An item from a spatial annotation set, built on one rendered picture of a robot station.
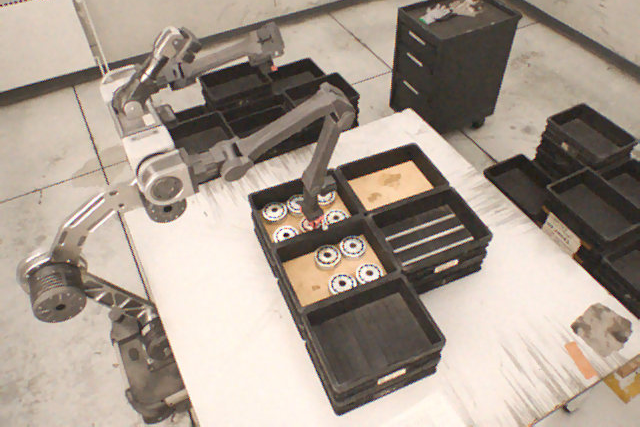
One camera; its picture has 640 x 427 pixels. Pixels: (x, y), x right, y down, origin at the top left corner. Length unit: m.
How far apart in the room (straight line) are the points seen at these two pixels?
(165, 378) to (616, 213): 2.31
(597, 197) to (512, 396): 1.37
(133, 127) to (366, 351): 1.05
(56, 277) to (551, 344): 1.80
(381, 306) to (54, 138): 3.05
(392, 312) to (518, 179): 1.61
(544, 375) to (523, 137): 2.29
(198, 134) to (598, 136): 2.33
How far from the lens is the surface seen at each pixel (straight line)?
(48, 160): 4.20
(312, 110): 1.57
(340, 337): 1.91
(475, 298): 2.21
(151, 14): 4.75
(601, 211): 3.01
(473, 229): 2.21
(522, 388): 2.08
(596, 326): 2.29
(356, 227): 2.11
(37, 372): 3.13
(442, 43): 3.25
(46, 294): 2.08
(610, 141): 3.46
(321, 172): 1.86
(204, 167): 1.55
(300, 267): 2.07
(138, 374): 2.65
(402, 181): 2.38
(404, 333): 1.94
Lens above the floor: 2.51
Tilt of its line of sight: 46 degrees down
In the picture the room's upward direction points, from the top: 2 degrees counter-clockwise
